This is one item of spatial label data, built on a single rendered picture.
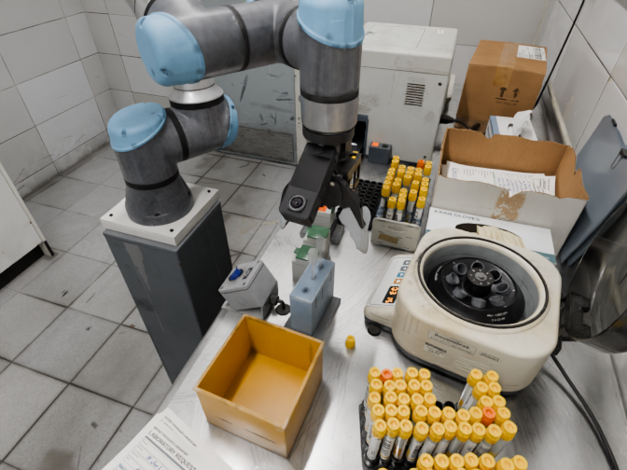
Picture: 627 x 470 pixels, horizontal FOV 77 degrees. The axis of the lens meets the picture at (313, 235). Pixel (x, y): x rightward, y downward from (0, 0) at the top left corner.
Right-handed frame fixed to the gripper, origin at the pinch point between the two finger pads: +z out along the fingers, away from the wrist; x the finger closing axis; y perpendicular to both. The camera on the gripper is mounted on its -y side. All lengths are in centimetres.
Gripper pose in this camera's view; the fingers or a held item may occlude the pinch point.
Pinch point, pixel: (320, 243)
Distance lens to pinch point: 64.7
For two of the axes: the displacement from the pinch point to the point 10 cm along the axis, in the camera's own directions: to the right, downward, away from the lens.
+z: 0.0, 7.6, 6.5
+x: -9.1, -2.7, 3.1
